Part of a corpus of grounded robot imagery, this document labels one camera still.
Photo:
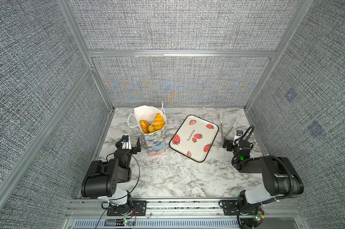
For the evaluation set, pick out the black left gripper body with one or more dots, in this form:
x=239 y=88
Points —
x=128 y=154

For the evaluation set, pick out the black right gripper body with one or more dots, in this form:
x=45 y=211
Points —
x=230 y=147

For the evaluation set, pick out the white silver serving tongs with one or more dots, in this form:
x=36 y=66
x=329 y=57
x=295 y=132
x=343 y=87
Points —
x=225 y=132

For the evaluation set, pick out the long fake bread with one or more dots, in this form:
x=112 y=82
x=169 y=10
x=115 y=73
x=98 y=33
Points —
x=144 y=126

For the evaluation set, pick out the floral white paper bag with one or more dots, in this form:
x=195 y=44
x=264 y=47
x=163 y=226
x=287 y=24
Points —
x=155 y=141

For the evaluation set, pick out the fake croissant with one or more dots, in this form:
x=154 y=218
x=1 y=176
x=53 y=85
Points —
x=157 y=124

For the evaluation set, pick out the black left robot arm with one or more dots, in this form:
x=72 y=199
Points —
x=102 y=179

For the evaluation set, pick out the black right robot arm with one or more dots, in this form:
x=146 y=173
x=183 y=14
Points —
x=280 y=179

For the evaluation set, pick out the white tray black rim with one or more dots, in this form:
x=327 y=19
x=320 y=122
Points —
x=194 y=138

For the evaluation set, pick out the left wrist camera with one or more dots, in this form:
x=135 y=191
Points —
x=125 y=142

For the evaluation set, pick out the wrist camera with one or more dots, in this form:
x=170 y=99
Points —
x=125 y=142
x=238 y=135

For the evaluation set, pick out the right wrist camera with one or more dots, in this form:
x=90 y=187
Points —
x=238 y=135

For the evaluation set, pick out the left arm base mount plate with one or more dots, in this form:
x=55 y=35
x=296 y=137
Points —
x=137 y=207

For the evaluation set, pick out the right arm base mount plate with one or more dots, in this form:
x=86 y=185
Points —
x=230 y=208

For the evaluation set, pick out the aluminium front rail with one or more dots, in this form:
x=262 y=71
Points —
x=154 y=213

